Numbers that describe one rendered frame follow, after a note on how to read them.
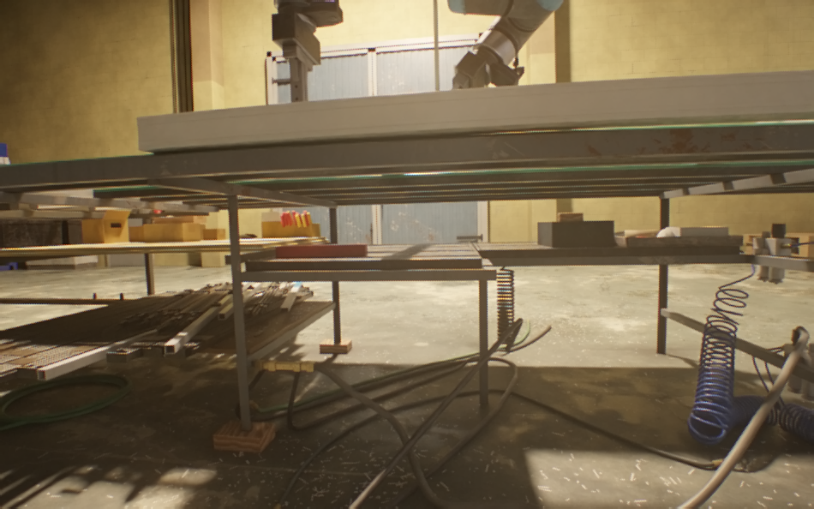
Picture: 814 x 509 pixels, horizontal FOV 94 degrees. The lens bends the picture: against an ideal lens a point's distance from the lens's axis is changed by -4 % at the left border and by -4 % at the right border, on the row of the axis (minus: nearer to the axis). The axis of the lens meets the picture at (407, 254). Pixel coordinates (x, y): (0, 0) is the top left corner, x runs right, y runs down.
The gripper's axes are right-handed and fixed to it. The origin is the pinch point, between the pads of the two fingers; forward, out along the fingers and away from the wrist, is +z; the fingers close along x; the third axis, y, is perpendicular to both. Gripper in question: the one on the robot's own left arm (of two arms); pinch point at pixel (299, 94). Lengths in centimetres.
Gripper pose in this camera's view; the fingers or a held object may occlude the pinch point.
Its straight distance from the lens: 88.5
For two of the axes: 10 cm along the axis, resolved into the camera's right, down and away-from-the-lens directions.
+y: -9.9, 0.1, 1.5
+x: -1.5, 0.7, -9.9
